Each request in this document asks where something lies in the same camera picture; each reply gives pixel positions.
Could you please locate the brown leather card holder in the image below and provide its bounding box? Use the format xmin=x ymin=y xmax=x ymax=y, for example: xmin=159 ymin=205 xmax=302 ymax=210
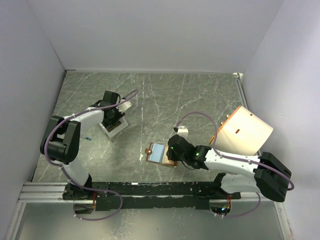
xmin=144 ymin=142 xmax=178 ymax=168

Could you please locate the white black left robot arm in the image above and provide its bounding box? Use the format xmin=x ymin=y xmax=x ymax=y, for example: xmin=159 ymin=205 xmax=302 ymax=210
xmin=40 ymin=90 xmax=137 ymax=200

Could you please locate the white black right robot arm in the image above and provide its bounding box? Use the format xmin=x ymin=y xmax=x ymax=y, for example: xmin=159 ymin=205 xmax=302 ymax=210
xmin=166 ymin=134 xmax=294 ymax=203

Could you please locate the gold striped credit card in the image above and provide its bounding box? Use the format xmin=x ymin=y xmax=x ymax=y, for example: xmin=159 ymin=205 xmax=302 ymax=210
xmin=104 ymin=120 xmax=122 ymax=132

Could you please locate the white card box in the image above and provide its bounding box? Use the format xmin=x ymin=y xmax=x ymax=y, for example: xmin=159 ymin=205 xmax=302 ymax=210
xmin=99 ymin=117 xmax=129 ymax=139

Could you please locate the blue pen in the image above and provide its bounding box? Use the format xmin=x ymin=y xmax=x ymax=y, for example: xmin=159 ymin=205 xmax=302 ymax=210
xmin=80 ymin=135 xmax=92 ymax=141

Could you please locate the white cylinder with wooden base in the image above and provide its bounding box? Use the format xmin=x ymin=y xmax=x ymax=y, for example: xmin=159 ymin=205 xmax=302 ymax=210
xmin=209 ymin=105 xmax=274 ymax=156

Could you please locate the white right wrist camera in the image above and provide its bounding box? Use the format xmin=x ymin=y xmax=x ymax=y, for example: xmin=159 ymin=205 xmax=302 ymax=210
xmin=173 ymin=126 xmax=189 ymax=140

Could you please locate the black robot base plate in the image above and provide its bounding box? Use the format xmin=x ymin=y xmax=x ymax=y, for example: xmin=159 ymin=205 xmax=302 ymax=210
xmin=62 ymin=181 xmax=228 ymax=211

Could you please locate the aluminium front rail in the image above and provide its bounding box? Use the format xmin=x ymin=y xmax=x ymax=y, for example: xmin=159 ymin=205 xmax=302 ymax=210
xmin=18 ymin=182 xmax=93 ymax=204

